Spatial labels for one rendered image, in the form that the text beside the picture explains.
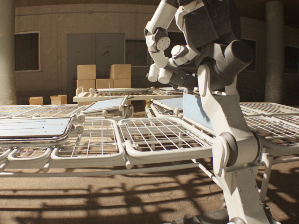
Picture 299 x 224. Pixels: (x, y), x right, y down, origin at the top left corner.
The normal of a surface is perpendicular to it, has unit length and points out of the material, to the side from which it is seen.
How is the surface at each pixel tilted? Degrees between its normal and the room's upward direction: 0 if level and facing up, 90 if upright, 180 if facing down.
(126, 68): 90
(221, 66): 112
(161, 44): 124
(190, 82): 90
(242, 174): 51
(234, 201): 90
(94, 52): 90
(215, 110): 107
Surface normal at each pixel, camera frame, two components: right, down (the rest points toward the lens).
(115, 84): 0.30, 0.16
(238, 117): 0.19, -0.53
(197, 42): -0.45, 0.39
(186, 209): 0.00, -0.99
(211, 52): -0.97, 0.04
